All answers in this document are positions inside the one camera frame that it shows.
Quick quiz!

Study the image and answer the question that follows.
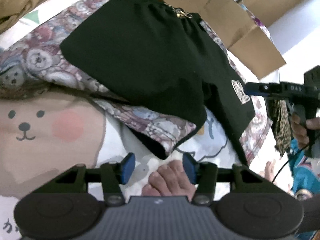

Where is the black bear pattern garment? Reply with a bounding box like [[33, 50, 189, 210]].
[[1, 0, 271, 164]]

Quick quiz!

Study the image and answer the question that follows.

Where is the leopard print garment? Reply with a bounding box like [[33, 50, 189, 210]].
[[271, 99, 291, 157]]

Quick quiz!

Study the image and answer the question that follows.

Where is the person bare foot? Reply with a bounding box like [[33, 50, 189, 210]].
[[142, 160, 196, 201]]

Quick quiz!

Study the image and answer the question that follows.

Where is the blue patterned garment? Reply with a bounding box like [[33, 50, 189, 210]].
[[289, 139, 319, 200]]

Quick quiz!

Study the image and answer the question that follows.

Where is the person right hand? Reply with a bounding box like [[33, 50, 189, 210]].
[[291, 113, 320, 149]]

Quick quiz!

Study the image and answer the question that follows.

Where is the brown cardboard box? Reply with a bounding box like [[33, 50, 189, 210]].
[[163, 0, 285, 79]]

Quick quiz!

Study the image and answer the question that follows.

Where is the purple white detergent bag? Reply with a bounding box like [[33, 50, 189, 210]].
[[240, 4, 272, 41]]

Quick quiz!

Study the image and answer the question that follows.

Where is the cream bear print quilt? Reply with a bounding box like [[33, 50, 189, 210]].
[[0, 0, 296, 240]]

